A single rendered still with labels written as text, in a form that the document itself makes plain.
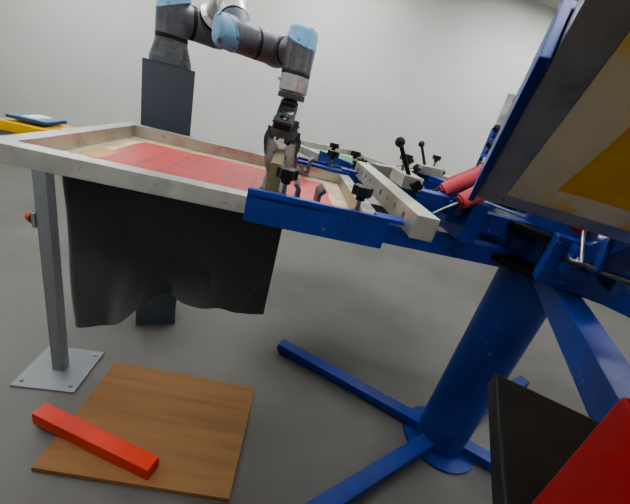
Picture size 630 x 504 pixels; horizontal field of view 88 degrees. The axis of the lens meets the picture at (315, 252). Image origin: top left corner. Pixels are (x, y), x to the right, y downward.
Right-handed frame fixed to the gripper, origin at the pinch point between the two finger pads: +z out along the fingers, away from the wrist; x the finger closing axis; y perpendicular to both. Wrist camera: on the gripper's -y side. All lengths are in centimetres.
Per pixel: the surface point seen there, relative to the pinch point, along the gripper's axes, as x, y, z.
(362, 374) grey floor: -64, 35, 99
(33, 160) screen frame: 44, -28, 4
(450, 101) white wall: -207, 379, -80
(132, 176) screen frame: 26.4, -28.4, 2.8
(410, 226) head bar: -29.0, -32.1, -0.5
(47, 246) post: 69, 12, 44
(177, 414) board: 19, -1, 98
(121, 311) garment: 32, -20, 41
